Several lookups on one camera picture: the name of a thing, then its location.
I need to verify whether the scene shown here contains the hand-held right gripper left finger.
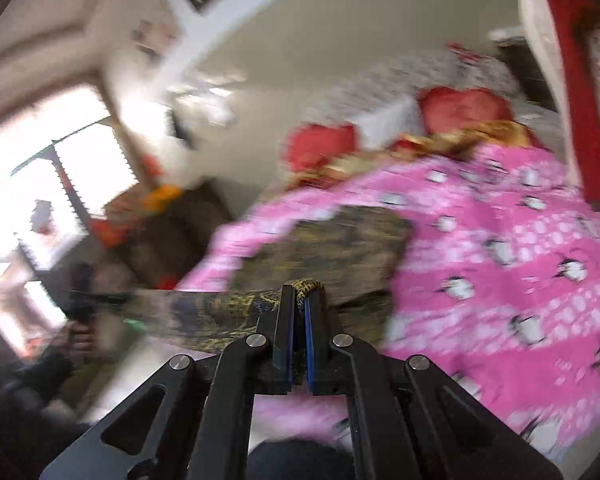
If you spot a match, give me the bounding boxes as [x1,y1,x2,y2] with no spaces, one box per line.
[39,284,301,480]

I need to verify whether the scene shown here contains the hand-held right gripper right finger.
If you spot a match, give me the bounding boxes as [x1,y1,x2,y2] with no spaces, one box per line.
[302,290,566,480]

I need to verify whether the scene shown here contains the dark floral patterned shirt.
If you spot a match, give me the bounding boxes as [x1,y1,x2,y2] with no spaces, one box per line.
[122,204,416,396]

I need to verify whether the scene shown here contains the person's left hand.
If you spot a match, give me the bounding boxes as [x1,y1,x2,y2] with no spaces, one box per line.
[65,322,100,361]

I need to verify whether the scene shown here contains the person's leg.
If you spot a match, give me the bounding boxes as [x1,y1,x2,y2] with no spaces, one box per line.
[247,440,356,480]

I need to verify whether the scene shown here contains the large bright window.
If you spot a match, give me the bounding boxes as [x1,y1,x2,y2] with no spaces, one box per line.
[0,85,136,346]

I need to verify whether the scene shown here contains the yellow box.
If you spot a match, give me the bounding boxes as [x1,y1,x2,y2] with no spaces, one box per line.
[145,185,183,211]

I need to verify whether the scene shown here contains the dark wooden desk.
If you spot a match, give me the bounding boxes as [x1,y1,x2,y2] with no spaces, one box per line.
[105,182,236,291]

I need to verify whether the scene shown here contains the red heart pillow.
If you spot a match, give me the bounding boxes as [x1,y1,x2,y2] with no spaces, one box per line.
[417,87,513,133]
[285,124,358,173]

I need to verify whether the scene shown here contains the pink penguin blanket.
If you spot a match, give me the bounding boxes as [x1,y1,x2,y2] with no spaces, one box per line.
[177,142,600,466]

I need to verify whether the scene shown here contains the white pillow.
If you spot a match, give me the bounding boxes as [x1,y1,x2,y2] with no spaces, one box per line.
[352,95,423,136]

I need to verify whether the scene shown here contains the red and gold cloth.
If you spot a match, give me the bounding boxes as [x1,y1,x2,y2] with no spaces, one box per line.
[290,120,546,186]

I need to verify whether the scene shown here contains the grey floral bed cover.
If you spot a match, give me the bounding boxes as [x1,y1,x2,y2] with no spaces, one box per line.
[300,52,523,131]

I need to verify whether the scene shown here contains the dark carved wooden cabinet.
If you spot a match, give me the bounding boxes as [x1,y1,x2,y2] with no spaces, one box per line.
[495,27,561,111]

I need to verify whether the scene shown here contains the white chair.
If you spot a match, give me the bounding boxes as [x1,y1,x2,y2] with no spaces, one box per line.
[517,0,600,206]

